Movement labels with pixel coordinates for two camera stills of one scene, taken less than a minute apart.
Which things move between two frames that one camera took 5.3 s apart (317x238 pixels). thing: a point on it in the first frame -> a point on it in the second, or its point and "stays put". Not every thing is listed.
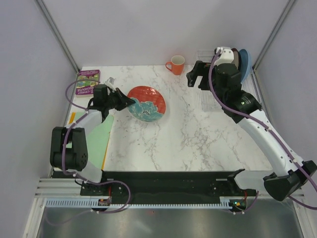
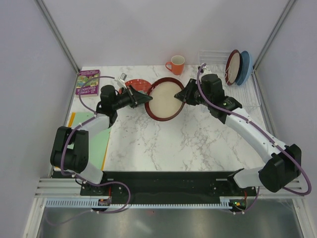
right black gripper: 202,69 -> 185,94
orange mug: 176,65 stays put
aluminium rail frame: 61,187 stays put
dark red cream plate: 237,58 -> 164,106
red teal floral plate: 149,105 -> 142,86
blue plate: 244,64 stays put
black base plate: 136,187 stays put
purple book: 85,82 stays put
